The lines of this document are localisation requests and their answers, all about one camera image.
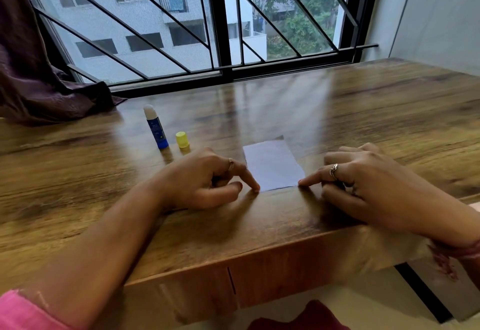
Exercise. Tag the person's left hand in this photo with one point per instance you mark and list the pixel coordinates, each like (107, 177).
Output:
(198, 183)

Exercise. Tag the person's right hand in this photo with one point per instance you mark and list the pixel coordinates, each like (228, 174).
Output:
(386, 191)

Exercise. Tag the yellow glue stick cap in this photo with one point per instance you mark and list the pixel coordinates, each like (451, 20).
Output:
(182, 140)

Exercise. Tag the blue glue stick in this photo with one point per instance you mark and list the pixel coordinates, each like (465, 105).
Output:
(157, 131)

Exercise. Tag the white paper piece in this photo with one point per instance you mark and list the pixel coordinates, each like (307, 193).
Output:
(273, 164)

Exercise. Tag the person's left forearm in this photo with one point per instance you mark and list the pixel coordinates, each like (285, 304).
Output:
(93, 258)

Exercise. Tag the black table leg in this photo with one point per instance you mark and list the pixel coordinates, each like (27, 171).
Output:
(423, 292)

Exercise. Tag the black metal window grille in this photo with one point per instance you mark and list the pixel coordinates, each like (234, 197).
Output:
(369, 46)

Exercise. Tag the maroon garment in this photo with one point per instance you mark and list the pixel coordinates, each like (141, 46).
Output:
(300, 320)

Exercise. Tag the white apartment building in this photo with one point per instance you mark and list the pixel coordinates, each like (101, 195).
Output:
(142, 18)

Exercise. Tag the green trees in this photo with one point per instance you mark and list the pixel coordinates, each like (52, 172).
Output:
(303, 22)

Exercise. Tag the purple curtain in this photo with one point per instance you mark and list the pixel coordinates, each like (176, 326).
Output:
(30, 78)

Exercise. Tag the pink sleeve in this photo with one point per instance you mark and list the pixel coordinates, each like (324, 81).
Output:
(22, 314)

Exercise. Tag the black window frame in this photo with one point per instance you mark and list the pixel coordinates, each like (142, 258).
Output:
(217, 14)

